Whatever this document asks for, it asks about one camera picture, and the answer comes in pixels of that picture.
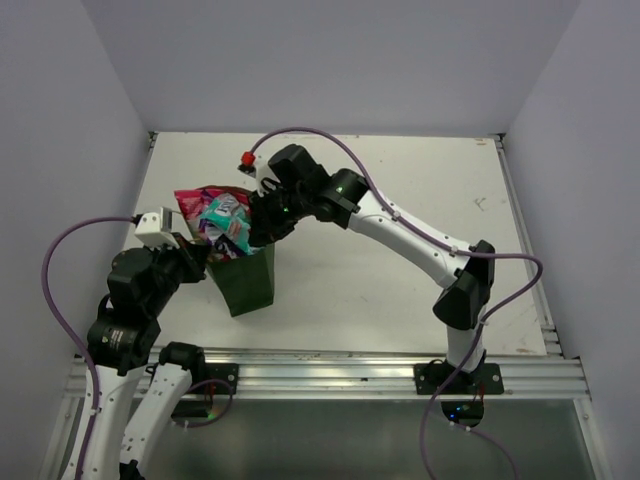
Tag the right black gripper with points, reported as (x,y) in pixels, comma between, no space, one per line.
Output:
(264,229)

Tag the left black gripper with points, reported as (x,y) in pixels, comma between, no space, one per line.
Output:
(191,256)

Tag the teal mint candy bag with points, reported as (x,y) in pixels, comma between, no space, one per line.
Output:
(230,220)

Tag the purple candy bag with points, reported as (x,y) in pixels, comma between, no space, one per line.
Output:
(222,245)

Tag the green paper bag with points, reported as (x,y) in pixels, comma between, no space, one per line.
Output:
(243,274)

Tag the pink chips bag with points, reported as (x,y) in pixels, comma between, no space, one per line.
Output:
(191,204)

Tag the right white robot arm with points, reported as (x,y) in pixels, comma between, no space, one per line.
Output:
(465,273)

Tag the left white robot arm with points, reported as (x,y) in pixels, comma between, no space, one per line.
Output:
(113,442)

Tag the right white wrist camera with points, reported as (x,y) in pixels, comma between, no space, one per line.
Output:
(258,169)

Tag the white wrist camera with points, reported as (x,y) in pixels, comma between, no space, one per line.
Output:
(154,229)
(258,169)

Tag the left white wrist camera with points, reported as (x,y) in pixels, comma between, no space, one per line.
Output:
(154,229)

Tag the left black base bracket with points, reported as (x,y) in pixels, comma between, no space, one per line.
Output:
(223,378)

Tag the aluminium mounting rail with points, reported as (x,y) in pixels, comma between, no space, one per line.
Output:
(301,375)

